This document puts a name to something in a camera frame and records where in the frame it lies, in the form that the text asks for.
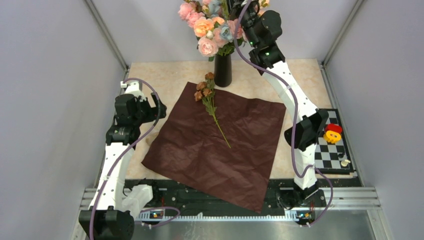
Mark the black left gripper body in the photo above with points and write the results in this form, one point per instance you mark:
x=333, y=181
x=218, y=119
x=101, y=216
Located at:
x=145, y=113

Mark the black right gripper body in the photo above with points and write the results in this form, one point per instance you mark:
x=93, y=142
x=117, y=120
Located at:
x=248, y=18

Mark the beige satin ribbon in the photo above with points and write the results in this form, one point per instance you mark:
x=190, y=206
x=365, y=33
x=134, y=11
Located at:
x=151, y=137

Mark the colourful artificial flower bunch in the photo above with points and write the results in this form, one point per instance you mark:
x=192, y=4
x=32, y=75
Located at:
x=214, y=28

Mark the black cylindrical vase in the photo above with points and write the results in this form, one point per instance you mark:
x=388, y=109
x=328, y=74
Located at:
x=223, y=70

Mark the red paper bouquet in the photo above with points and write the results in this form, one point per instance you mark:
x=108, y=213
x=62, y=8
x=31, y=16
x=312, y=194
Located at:
x=228, y=156

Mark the brown small rose stem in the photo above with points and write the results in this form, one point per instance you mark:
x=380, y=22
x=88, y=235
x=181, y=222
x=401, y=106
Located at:
x=205, y=92

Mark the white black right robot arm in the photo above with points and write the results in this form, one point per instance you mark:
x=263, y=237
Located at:
x=308, y=121

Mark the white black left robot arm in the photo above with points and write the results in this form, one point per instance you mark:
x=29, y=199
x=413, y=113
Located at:
x=106, y=218

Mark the red yellow toy block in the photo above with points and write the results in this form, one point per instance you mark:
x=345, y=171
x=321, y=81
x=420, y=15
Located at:
x=332, y=133

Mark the black white checkerboard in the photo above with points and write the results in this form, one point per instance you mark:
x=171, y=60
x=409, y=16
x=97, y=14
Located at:
x=333, y=158

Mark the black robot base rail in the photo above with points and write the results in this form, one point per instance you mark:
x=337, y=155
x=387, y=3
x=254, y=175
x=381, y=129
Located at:
x=280, y=197

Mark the white toothed cable duct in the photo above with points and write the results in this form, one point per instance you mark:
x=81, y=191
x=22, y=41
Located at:
x=288, y=216

